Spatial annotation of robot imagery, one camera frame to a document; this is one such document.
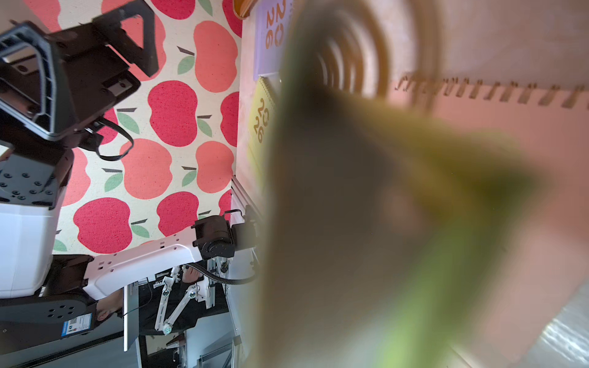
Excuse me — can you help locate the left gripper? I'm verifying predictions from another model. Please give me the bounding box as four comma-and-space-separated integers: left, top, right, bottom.
1, 0, 160, 147

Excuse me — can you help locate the green calendar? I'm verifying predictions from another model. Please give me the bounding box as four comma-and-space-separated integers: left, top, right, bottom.
247, 77, 276, 187
249, 1, 536, 367

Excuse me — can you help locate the pink calendar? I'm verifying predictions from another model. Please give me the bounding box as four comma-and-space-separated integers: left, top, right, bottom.
386, 73, 589, 364

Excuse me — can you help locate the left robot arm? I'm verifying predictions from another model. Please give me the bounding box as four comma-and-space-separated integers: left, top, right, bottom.
1, 1, 242, 355

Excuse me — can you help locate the wooden tiered shelf rack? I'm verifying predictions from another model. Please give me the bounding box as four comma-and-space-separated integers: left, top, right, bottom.
233, 0, 257, 20

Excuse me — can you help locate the purple calendar near shelf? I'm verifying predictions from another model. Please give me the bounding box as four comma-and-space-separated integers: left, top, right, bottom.
253, 0, 294, 81

